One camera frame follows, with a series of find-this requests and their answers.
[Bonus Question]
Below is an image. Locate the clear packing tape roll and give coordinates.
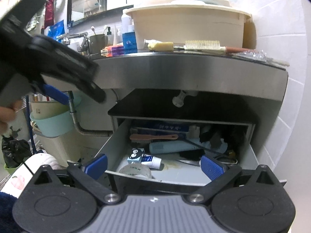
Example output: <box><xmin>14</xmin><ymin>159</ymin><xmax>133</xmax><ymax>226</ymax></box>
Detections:
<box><xmin>119</xmin><ymin>163</ymin><xmax>152</xmax><ymax>179</ymax></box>

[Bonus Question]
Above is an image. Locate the black front drawer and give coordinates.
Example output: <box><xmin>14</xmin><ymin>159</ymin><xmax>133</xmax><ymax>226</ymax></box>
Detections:
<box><xmin>97</xmin><ymin>119</ymin><xmax>259</xmax><ymax>186</ymax></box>

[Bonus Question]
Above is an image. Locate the light blue tube in drawer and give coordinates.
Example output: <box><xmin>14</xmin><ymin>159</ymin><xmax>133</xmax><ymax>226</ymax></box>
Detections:
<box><xmin>149</xmin><ymin>140</ymin><xmax>198</xmax><ymax>154</ymax></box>

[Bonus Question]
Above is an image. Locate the brown brush in drawer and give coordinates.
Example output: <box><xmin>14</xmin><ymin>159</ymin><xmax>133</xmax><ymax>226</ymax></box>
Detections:
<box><xmin>129</xmin><ymin>134</ymin><xmax>179</xmax><ymax>141</ymax></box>

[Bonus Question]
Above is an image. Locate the dark blue box in drawer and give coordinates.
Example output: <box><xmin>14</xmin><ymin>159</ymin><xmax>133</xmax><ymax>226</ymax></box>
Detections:
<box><xmin>132</xmin><ymin>123</ymin><xmax>190</xmax><ymax>133</ymax></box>

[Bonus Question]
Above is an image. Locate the person left hand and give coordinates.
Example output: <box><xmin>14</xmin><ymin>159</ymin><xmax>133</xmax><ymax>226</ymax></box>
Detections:
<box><xmin>0</xmin><ymin>100</ymin><xmax>22</xmax><ymax>135</ymax></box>

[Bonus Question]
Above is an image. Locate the cartoon face small box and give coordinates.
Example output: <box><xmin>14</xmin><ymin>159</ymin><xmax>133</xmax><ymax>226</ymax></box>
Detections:
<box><xmin>127</xmin><ymin>148</ymin><xmax>145</xmax><ymax>164</ymax></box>

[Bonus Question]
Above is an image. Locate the blue snack bag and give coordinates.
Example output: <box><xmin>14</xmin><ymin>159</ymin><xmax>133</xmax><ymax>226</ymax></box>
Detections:
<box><xmin>47</xmin><ymin>20</ymin><xmax>65</xmax><ymax>43</ymax></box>

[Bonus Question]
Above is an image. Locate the chrome faucet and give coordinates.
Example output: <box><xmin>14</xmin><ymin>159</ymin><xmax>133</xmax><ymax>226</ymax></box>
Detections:
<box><xmin>57</xmin><ymin>32</ymin><xmax>90</xmax><ymax>53</ymax></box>

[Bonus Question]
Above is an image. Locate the small white blue tube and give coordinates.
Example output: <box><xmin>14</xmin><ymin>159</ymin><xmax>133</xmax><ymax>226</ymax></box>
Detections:
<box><xmin>141</xmin><ymin>155</ymin><xmax>162</xmax><ymax>170</ymax></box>

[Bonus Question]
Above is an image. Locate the mint green basin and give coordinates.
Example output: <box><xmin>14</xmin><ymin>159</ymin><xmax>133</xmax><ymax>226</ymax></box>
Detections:
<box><xmin>30</xmin><ymin>100</ymin><xmax>74</xmax><ymax>137</ymax></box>

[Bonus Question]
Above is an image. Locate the olive green mug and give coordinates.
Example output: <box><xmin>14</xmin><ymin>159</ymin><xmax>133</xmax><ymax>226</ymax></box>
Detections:
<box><xmin>89</xmin><ymin>34</ymin><xmax>108</xmax><ymax>54</ymax></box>

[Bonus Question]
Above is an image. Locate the black garbage bag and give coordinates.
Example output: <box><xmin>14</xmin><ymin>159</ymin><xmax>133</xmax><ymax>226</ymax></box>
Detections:
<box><xmin>2</xmin><ymin>136</ymin><xmax>32</xmax><ymax>168</ymax></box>

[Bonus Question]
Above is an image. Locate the purple box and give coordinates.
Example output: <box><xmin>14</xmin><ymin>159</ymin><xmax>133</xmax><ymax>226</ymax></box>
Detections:
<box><xmin>111</xmin><ymin>46</ymin><xmax>125</xmax><ymax>57</ymax></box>

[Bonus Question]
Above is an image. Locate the blue tin box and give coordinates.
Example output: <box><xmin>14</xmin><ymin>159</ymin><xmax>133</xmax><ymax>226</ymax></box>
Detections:
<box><xmin>122</xmin><ymin>32</ymin><xmax>138</xmax><ymax>54</ymax></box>

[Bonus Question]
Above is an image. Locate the white bottle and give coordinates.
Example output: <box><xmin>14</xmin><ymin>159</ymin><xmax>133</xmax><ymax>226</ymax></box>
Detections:
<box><xmin>121</xmin><ymin>9</ymin><xmax>132</xmax><ymax>34</ymax></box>

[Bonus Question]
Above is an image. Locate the blue fuzzy right sleeve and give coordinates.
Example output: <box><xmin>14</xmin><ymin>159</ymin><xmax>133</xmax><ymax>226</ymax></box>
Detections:
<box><xmin>0</xmin><ymin>192</ymin><xmax>21</xmax><ymax>233</ymax></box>

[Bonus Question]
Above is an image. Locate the clear plastic wrapper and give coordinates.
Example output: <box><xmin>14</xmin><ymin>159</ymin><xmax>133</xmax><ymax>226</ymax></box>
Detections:
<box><xmin>235</xmin><ymin>50</ymin><xmax>267</xmax><ymax>62</ymax></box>

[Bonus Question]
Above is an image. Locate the white cream tube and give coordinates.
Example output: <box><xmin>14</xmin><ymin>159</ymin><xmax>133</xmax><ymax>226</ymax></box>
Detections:
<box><xmin>144</xmin><ymin>39</ymin><xmax>151</xmax><ymax>48</ymax></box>

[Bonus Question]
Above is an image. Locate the yellow sponge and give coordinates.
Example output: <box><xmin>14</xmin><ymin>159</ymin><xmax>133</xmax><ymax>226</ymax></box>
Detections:
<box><xmin>148</xmin><ymin>41</ymin><xmax>174</xmax><ymax>52</ymax></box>

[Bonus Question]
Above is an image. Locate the beige plastic basin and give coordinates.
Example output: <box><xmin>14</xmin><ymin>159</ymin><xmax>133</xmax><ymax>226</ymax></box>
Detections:
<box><xmin>126</xmin><ymin>4</ymin><xmax>252</xmax><ymax>48</ymax></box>

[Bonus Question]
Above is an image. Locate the flexible metal drain hose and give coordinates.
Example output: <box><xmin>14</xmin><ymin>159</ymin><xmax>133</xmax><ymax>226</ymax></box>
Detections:
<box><xmin>67</xmin><ymin>90</ymin><xmax>114</xmax><ymax>137</ymax></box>

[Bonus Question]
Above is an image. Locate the black cable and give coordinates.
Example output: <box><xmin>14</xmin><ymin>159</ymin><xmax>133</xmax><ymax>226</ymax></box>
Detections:
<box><xmin>22</xmin><ymin>161</ymin><xmax>36</xmax><ymax>175</ymax></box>

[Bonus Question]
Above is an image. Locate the wooden handle hairbrush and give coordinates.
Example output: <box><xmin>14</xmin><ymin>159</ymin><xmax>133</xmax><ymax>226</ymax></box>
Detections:
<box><xmin>184</xmin><ymin>41</ymin><xmax>252</xmax><ymax>54</ymax></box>

